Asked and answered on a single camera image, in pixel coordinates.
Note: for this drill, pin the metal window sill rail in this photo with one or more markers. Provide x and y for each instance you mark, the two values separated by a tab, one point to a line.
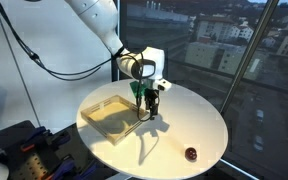
237	168

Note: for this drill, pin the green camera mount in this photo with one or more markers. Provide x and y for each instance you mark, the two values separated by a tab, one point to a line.
135	87

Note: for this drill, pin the square wooden tray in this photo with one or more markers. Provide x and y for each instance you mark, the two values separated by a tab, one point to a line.
107	113

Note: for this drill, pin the dark window frame post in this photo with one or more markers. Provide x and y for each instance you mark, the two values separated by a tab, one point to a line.
115	75

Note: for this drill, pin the blue spring clamp orange tips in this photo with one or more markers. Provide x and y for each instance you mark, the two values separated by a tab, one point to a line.
37	133
65	166

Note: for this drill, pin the blue black spring clamp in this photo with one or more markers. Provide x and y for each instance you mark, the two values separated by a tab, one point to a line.
89	171

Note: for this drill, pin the white table base leg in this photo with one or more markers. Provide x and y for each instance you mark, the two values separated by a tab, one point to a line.
119	176

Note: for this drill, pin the thin grey rod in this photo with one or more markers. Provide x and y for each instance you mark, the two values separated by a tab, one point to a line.
22	78

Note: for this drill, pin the grey window mullion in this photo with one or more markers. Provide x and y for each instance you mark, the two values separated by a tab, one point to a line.
251	46

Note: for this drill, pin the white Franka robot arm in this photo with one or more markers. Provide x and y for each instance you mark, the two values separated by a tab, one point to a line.
97	16

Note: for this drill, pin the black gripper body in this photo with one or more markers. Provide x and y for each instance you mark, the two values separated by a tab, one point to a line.
152	95

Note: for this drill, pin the dark red plum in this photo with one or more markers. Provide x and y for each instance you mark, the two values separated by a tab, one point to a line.
191	154

